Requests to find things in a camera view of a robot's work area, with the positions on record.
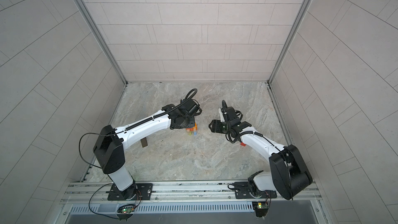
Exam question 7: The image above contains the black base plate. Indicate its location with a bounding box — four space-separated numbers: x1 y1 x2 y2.
228 181 277 199
107 183 153 201

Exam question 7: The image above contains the yellow orange wood block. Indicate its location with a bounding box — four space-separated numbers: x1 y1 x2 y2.
192 123 198 132

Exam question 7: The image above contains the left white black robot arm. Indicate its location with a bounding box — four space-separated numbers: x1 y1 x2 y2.
93 99 202 200

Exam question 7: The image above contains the left circuit board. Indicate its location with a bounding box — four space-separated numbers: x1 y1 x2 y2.
116 204 136 221

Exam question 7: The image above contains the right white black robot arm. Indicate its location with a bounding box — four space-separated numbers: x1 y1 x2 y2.
209 101 313 200

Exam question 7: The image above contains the circuit board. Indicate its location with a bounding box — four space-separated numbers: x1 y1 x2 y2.
116 204 136 221
252 202 269 218

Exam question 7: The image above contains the right circuit board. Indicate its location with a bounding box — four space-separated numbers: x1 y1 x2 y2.
252 202 269 218

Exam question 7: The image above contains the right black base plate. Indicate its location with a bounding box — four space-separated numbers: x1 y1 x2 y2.
228 181 277 199

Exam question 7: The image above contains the dark brown wood block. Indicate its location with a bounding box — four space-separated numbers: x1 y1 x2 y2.
141 138 148 148

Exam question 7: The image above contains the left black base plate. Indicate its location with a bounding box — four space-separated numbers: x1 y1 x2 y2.
107 183 153 201

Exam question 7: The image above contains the left black cable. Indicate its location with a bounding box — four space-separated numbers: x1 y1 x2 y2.
78 88 199 220

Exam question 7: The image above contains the aluminium mounting rail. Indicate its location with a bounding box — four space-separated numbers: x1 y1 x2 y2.
62 178 322 206

